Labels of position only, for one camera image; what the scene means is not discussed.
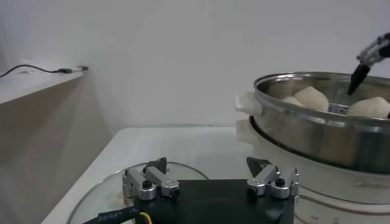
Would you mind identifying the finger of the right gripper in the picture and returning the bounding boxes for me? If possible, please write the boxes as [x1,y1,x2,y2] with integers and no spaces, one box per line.
[347,32,390,97]

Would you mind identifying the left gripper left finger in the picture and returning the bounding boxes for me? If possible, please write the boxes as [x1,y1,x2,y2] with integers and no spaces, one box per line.
[121,156,181,208]

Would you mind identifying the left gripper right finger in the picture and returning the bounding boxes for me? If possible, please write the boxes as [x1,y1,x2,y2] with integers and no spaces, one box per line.
[246,156,301,204]

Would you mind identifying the white steamed baozi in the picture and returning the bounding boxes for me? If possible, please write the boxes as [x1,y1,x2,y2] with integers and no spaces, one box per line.
[347,96,390,119]
[282,96,305,107]
[294,86,330,112]

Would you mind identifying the glass pot lid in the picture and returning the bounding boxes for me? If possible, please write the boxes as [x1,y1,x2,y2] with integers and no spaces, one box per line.
[66,161,210,224]

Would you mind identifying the stainless steel steamer basket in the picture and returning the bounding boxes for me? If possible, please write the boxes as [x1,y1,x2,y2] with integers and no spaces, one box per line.
[234,71,390,174]

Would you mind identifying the white electric cooker base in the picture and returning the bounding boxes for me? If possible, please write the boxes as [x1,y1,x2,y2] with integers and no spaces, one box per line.
[236,117,390,224]

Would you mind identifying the white side desk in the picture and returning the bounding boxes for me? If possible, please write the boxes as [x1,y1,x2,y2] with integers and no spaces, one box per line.
[0,68,88,106]

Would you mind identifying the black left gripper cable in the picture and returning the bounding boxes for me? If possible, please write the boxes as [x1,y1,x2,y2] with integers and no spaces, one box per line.
[83,206,153,224]

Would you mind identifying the black desk cable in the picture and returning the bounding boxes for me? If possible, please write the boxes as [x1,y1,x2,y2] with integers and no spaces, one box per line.
[0,63,74,79]

